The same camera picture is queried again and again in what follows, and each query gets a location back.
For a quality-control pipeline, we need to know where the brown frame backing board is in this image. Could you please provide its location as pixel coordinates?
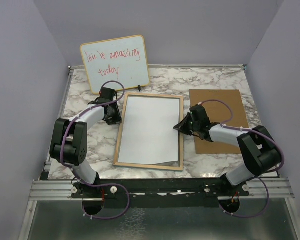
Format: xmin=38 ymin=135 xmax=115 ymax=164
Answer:
xmin=189 ymin=89 xmax=249 ymax=154

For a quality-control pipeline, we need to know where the colourful balloon photo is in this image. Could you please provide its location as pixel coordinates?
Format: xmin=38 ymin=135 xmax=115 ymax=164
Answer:
xmin=116 ymin=96 xmax=180 ymax=166

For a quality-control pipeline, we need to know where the wooden picture frame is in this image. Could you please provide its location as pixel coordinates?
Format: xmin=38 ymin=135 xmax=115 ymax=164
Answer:
xmin=113 ymin=92 xmax=185 ymax=172

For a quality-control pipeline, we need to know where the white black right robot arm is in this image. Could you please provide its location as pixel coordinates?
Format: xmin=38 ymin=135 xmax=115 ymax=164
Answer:
xmin=173 ymin=104 xmax=285 ymax=196

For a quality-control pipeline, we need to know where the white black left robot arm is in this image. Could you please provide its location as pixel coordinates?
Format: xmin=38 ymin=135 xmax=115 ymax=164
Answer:
xmin=49 ymin=87 xmax=122 ymax=198

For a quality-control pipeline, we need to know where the yellow framed whiteboard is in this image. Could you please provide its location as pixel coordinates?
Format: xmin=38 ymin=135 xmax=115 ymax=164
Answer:
xmin=80 ymin=35 xmax=150 ymax=95

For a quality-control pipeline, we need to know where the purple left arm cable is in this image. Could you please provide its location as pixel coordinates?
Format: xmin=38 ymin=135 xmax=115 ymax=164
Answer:
xmin=60 ymin=80 xmax=130 ymax=221

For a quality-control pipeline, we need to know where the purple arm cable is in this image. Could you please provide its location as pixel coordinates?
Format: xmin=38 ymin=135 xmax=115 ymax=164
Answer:
xmin=60 ymin=80 xmax=130 ymax=221
xmin=196 ymin=99 xmax=286 ymax=218

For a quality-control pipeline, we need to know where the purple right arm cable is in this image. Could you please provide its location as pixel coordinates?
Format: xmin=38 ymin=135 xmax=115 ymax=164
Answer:
xmin=196 ymin=99 xmax=286 ymax=218

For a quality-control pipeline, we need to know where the aluminium table edge rail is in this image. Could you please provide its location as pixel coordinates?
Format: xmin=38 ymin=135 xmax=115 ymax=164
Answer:
xmin=43 ymin=66 xmax=74 ymax=173

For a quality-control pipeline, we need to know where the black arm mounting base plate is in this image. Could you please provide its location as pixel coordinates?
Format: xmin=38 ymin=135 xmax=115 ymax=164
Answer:
xmin=71 ymin=178 xmax=249 ymax=209

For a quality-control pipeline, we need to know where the front aluminium rail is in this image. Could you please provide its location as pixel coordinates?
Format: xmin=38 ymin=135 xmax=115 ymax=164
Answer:
xmin=28 ymin=177 xmax=295 ymax=201

